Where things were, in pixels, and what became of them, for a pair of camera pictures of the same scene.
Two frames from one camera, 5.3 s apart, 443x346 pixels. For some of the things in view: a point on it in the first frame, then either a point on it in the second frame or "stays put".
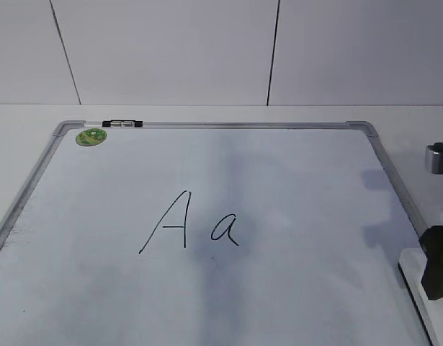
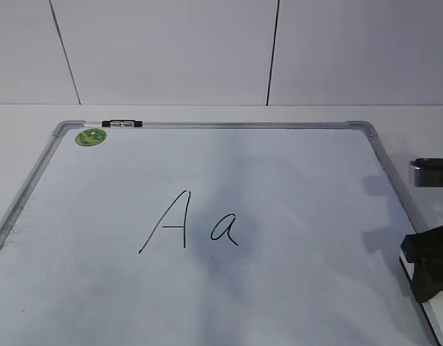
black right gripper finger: (439, 158) → (432, 172)
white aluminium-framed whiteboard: (206, 233) stays put
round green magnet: (91, 136) stays put
